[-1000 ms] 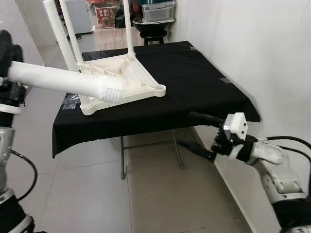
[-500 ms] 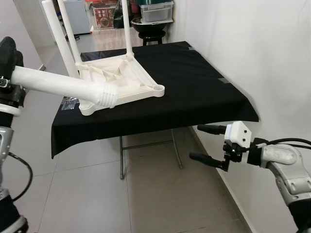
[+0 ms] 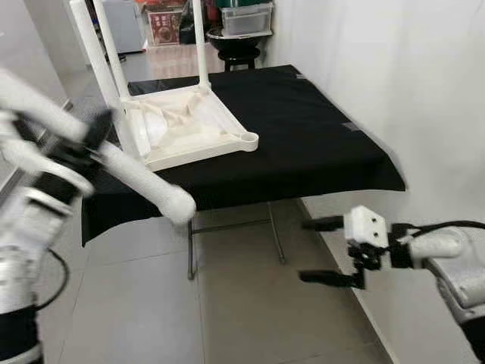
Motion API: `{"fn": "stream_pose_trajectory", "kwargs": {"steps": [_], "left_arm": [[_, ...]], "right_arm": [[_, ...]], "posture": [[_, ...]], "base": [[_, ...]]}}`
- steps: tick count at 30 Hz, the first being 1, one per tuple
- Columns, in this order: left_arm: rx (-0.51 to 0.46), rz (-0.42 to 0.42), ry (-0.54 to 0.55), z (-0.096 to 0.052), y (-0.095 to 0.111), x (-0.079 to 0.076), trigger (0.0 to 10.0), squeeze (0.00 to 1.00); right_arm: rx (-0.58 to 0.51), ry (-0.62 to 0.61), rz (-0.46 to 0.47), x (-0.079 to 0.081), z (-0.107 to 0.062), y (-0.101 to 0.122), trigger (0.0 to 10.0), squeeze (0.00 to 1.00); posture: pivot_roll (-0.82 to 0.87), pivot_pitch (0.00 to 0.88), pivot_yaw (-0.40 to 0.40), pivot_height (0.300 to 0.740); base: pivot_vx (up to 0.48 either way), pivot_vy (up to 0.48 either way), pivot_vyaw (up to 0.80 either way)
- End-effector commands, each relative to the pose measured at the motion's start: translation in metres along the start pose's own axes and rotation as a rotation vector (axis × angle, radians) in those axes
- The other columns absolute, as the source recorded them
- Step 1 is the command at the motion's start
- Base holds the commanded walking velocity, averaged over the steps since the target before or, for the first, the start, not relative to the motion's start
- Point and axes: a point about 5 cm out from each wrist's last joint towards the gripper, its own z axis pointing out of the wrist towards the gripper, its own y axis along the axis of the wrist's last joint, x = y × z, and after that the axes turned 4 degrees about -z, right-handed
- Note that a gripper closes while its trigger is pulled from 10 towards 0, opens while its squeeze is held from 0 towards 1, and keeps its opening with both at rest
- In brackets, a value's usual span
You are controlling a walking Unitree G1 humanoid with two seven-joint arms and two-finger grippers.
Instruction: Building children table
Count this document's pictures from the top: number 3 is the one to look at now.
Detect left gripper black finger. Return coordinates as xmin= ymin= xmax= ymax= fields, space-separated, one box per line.
xmin=82 ymin=108 xmax=114 ymax=152

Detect white plastic table leg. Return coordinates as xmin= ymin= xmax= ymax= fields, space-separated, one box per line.
xmin=0 ymin=67 xmax=198 ymax=227
xmin=93 ymin=0 xmax=131 ymax=101
xmin=70 ymin=0 xmax=146 ymax=162
xmin=192 ymin=0 xmax=212 ymax=89

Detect black tablecloth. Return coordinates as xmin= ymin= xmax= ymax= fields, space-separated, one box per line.
xmin=80 ymin=64 xmax=407 ymax=248

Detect cream plastic table top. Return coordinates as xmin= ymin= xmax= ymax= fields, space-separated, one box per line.
xmin=120 ymin=82 xmax=260 ymax=172

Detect beige table cover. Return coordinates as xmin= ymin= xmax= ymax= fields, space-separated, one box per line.
xmin=125 ymin=44 xmax=221 ymax=81

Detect white appliance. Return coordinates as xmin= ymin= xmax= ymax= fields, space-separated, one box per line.
xmin=102 ymin=0 xmax=146 ymax=54

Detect black bag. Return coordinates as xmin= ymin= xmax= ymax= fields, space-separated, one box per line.
xmin=180 ymin=0 xmax=210 ymax=45

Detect black round stool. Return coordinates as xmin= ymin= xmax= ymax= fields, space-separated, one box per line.
xmin=218 ymin=49 xmax=259 ymax=74

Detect clear storage box green lid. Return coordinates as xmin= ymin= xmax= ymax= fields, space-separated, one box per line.
xmin=221 ymin=2 xmax=274 ymax=36

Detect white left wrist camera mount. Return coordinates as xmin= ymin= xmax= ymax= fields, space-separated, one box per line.
xmin=0 ymin=114 xmax=95 ymax=199

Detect grey metal folding table frame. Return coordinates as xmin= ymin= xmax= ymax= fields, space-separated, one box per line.
xmin=185 ymin=199 xmax=289 ymax=282

